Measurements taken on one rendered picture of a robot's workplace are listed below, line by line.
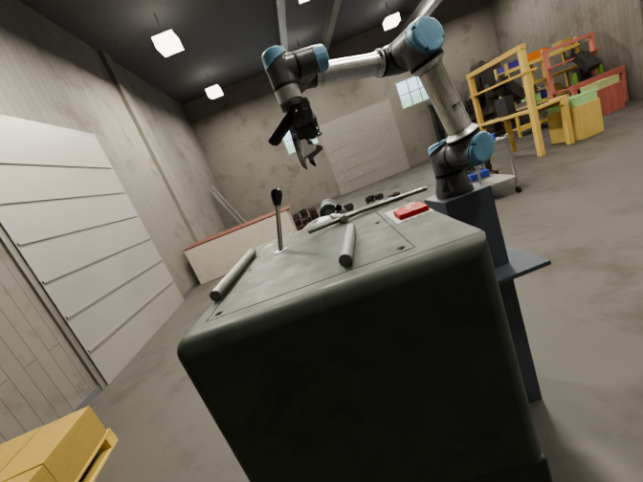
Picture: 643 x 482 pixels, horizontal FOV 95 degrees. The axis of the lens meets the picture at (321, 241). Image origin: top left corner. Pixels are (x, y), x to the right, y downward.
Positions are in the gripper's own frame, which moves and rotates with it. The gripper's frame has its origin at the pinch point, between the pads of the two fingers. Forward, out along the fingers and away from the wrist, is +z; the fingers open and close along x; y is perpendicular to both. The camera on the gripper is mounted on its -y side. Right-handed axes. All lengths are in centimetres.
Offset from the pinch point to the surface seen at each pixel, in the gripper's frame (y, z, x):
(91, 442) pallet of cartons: -234, 123, 34
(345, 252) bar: 12, 14, -52
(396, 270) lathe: 19, 17, -58
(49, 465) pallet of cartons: -222, 107, 5
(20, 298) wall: -345, 13, 112
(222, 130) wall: -501, -260, 1053
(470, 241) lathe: 29, 17, -56
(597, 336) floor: 104, 142, 67
